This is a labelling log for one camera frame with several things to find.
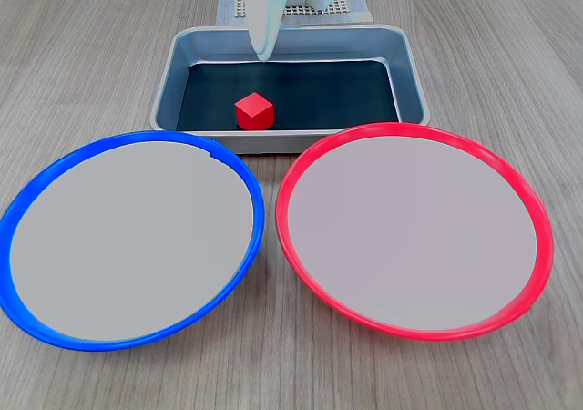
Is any red cube block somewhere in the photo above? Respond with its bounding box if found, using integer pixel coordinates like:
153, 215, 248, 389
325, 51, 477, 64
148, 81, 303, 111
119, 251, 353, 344
234, 91, 275, 131

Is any black tray liner mat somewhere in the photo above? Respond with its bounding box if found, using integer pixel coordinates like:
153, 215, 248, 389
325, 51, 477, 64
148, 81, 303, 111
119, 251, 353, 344
175, 58, 402, 133

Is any silver metal tray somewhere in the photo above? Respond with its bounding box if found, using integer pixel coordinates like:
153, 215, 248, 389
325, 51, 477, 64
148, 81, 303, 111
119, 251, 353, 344
148, 25, 432, 155

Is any blue rimmed round dish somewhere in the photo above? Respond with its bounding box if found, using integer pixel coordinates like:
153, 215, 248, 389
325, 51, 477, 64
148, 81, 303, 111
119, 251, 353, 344
0, 129, 266, 353

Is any red rimmed round dish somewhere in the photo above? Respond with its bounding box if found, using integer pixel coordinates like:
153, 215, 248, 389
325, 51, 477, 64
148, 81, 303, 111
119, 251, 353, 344
274, 121, 556, 341

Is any white mesh anti-slip mat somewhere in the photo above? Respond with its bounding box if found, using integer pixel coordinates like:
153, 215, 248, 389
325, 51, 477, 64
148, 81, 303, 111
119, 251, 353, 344
232, 0, 354, 20

